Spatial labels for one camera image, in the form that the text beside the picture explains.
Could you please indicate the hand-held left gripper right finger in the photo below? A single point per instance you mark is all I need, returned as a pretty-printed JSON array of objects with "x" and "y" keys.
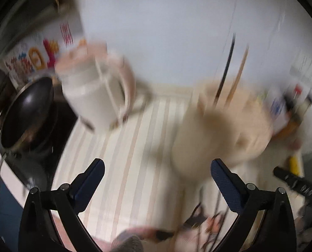
[{"x": 224, "y": 182}]

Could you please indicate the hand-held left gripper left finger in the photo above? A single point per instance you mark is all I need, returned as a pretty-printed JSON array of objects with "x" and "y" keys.
[{"x": 91, "y": 181}]

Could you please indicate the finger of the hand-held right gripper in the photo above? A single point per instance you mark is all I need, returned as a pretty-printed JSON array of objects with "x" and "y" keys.
[{"x": 289, "y": 179}]

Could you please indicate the cream utensil holder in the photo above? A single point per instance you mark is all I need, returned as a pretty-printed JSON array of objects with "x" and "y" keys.
[{"x": 219, "y": 136}]

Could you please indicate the bundle of wooden chopsticks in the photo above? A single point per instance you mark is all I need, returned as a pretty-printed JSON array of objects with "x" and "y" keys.
[{"x": 240, "y": 67}]

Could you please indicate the yellow object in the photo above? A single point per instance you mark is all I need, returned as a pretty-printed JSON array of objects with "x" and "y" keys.
[{"x": 293, "y": 166}]

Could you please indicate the striped table mat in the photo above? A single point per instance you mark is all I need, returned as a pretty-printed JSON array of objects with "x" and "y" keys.
[{"x": 135, "y": 162}]

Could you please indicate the black induction cooker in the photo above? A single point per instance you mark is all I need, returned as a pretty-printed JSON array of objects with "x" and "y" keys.
[{"x": 61, "y": 128}]

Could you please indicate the cat-shaped mat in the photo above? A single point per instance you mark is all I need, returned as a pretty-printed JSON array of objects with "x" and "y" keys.
[{"x": 187, "y": 241}]

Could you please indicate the red cap sauce bottle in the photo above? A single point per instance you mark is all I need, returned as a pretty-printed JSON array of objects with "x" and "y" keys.
[{"x": 297, "y": 94}]

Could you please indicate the blue cabinet door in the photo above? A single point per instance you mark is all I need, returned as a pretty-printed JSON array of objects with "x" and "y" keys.
[{"x": 8, "y": 207}]

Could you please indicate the pink and white electric kettle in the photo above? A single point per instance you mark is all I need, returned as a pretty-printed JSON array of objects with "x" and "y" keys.
[{"x": 93, "y": 92}]

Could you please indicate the black frying pan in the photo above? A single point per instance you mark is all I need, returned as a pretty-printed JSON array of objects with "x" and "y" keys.
[{"x": 27, "y": 113}]

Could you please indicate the black range hood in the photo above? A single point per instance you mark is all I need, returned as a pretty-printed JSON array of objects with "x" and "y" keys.
[{"x": 17, "y": 13}]

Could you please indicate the white wall socket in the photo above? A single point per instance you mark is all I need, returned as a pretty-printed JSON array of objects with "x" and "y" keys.
[{"x": 301, "y": 68}]

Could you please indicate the colourful wall poster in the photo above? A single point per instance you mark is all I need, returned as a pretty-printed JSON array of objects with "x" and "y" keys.
[{"x": 48, "y": 50}]

